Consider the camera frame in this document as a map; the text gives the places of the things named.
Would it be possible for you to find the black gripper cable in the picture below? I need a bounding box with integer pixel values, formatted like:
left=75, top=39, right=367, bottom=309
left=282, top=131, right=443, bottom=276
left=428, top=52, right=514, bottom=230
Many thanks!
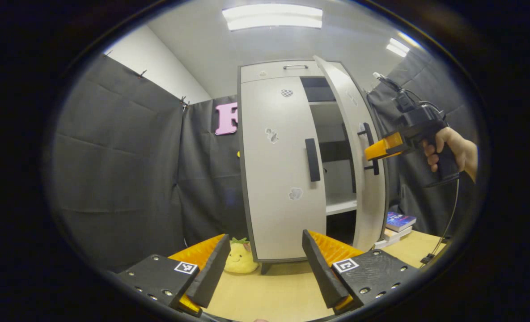
left=372, top=72, right=461, bottom=265

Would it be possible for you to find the grey double-door shoe cabinet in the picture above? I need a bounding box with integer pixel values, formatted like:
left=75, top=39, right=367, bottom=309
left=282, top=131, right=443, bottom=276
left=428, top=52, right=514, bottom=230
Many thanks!
left=237, top=56, right=388, bottom=274

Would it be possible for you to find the black door handle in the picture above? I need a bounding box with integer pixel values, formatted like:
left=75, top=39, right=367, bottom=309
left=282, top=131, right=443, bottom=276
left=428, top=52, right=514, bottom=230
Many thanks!
left=357, top=123, right=380, bottom=176
left=305, top=138, right=321, bottom=182

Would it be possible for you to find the black backdrop cloth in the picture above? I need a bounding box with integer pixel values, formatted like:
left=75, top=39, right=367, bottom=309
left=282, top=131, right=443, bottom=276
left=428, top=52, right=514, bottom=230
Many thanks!
left=50, top=42, right=480, bottom=273

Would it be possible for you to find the yellow plush toy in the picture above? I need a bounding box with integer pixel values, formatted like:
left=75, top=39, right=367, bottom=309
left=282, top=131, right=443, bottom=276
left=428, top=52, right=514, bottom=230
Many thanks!
left=224, top=237, right=260, bottom=274

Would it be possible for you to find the grey shoe cabinet door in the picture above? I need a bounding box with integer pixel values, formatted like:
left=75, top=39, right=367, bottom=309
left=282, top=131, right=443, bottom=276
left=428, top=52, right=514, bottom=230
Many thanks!
left=313, top=55, right=387, bottom=252
left=239, top=77, right=328, bottom=262

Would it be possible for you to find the ceiling light panel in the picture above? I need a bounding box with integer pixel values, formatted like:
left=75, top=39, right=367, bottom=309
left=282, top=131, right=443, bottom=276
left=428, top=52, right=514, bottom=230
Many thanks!
left=222, top=4, right=323, bottom=31
left=386, top=38, right=411, bottom=58

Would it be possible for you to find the blue cover book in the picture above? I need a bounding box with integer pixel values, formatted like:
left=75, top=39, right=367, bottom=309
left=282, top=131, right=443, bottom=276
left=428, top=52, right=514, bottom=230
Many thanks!
left=386, top=212, right=416, bottom=232

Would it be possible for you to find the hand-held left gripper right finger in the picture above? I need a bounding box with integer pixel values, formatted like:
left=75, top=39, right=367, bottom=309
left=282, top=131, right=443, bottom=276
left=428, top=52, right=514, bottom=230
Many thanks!
left=301, top=229, right=426, bottom=316

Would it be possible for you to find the tan cover book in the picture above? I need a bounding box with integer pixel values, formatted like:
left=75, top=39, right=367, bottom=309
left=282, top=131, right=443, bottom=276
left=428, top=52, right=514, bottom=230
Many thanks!
left=383, top=226, right=413, bottom=242

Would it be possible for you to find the white cover book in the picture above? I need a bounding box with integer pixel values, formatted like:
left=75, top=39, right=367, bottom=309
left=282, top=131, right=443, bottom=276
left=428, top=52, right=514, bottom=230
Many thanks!
left=374, top=237, right=402, bottom=250

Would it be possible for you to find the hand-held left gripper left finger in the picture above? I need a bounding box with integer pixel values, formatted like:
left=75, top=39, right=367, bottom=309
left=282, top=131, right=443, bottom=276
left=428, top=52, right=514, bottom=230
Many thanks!
left=113, top=233, right=232, bottom=318

